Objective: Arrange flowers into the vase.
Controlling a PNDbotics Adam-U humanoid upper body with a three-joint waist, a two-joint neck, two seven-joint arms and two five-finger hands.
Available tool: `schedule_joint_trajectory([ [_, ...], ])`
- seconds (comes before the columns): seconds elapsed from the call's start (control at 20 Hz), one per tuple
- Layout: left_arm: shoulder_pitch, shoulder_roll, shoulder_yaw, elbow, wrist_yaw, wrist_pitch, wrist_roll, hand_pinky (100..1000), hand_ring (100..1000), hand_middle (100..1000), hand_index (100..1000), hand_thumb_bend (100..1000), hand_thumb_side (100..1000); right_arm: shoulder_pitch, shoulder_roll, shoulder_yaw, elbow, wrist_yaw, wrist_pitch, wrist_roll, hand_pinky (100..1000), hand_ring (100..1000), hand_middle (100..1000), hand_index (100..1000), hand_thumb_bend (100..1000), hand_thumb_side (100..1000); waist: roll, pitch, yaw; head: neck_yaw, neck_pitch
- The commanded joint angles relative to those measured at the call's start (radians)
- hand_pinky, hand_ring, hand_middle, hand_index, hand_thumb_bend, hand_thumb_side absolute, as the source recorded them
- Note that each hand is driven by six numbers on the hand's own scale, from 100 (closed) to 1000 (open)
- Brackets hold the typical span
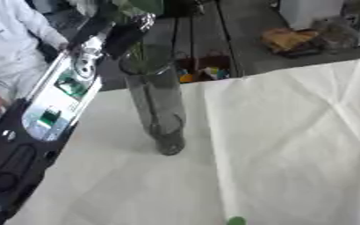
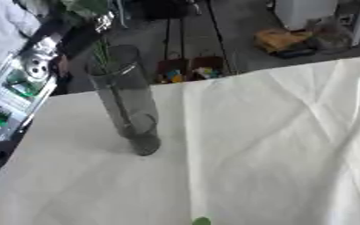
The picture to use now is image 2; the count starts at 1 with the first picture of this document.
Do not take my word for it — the green leaf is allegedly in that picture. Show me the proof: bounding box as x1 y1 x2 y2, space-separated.
191 216 212 225

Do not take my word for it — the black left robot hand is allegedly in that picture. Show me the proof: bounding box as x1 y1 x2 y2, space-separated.
21 11 118 61

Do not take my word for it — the yellow bag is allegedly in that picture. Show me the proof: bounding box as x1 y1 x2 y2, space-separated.
254 27 315 54

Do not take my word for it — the grey bag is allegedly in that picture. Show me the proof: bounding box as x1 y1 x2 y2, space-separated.
307 17 356 55

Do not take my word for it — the white cabinet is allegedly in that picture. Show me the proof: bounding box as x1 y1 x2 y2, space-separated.
272 0 340 32

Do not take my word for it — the grey glass cylinder vase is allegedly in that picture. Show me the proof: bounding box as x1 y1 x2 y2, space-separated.
83 44 163 156

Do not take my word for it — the black tripod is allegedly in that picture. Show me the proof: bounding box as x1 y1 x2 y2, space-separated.
160 0 237 76

